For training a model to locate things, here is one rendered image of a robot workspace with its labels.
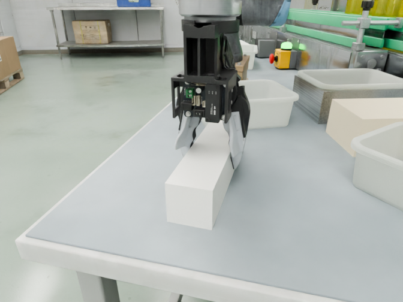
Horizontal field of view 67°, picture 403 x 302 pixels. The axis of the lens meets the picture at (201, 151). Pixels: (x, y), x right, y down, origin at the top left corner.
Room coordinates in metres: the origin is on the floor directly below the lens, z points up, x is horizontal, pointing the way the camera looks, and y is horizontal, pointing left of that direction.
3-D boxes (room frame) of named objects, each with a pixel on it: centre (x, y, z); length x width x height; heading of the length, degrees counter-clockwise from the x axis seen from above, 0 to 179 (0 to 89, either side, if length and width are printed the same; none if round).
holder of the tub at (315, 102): (0.77, -0.40, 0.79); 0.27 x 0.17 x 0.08; 96
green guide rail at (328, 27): (1.79, -0.36, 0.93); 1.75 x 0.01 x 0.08; 6
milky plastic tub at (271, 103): (0.70, -0.09, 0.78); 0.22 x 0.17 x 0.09; 102
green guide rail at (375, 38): (1.80, -0.43, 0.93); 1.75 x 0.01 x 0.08; 6
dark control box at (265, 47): (1.59, -0.31, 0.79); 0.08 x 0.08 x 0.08; 6
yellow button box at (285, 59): (1.31, -0.35, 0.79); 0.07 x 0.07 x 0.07; 6
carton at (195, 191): (0.42, -0.02, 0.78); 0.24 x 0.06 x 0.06; 164
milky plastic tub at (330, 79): (0.76, -0.37, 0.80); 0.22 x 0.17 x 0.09; 96
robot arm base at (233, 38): (1.03, -0.06, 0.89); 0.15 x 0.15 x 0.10
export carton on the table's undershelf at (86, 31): (6.21, 2.06, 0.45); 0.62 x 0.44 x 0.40; 91
